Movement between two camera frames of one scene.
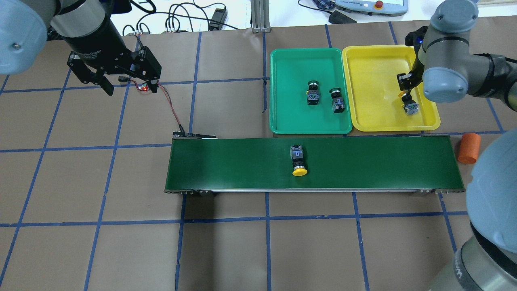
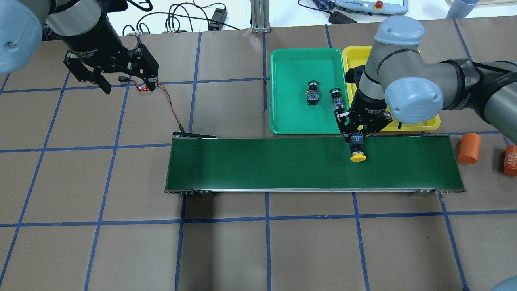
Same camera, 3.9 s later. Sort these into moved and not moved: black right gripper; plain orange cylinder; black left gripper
Moved: black right gripper
Not moved: black left gripper; plain orange cylinder
